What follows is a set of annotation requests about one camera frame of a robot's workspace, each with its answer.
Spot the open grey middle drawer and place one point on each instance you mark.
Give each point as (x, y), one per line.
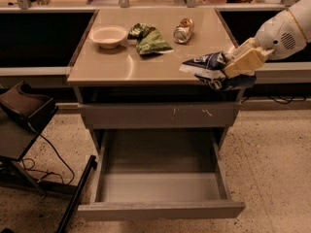
(153, 174)

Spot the white bowl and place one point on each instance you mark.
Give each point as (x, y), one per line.
(108, 37)

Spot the crushed gold soda can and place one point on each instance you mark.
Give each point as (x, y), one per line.
(183, 31)

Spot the blue chip bag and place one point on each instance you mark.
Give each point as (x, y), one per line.
(208, 68)

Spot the closed grey top drawer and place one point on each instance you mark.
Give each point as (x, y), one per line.
(159, 115)

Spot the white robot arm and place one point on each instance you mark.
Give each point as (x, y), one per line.
(304, 5)

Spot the green chip bag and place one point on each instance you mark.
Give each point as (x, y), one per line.
(148, 39)

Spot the black metal leg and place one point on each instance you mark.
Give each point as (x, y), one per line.
(91, 165)

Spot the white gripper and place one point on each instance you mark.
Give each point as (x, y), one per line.
(281, 36)

